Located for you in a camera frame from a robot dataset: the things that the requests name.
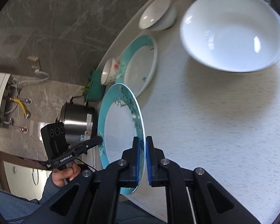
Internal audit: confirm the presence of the small teal floral plate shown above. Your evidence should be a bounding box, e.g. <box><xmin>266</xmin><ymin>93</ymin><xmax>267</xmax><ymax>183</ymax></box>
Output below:
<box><xmin>97</xmin><ymin>83</ymin><xmax>146</xmax><ymax>183</ymax></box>

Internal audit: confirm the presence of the blue left sleeve forearm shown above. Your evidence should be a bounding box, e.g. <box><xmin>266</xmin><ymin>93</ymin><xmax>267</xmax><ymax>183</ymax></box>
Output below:
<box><xmin>0</xmin><ymin>174</ymin><xmax>62</xmax><ymax>223</ymax></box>

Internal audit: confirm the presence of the person's left hand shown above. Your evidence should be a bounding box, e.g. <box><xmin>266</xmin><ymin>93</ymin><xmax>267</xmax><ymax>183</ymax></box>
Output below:
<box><xmin>51</xmin><ymin>162</ymin><xmax>81</xmax><ymax>187</ymax></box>

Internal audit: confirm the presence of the stainless steel rice cooker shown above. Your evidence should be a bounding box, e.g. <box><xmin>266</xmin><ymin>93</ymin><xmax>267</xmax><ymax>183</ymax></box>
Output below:
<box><xmin>58</xmin><ymin>103</ymin><xmax>98</xmax><ymax>146</ymax></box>

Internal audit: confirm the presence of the red floral white bowl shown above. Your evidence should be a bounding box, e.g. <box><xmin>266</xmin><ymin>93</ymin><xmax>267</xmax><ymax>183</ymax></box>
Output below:
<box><xmin>100</xmin><ymin>57</ymin><xmax>119</xmax><ymax>85</ymax></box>

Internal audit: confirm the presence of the large teal floral plate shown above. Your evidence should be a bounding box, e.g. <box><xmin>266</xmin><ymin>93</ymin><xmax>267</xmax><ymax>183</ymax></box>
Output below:
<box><xmin>115</xmin><ymin>35</ymin><xmax>158</xmax><ymax>97</ymax></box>

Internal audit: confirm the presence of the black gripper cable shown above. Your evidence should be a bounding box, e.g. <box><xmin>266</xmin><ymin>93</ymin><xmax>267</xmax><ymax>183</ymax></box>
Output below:
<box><xmin>74</xmin><ymin>157</ymin><xmax>99</xmax><ymax>172</ymax></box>

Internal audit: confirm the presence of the yellow gas hose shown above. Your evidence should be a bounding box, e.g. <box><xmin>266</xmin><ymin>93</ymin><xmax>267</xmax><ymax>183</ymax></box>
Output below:
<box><xmin>12</xmin><ymin>97</ymin><xmax>30</xmax><ymax>118</ymax></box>

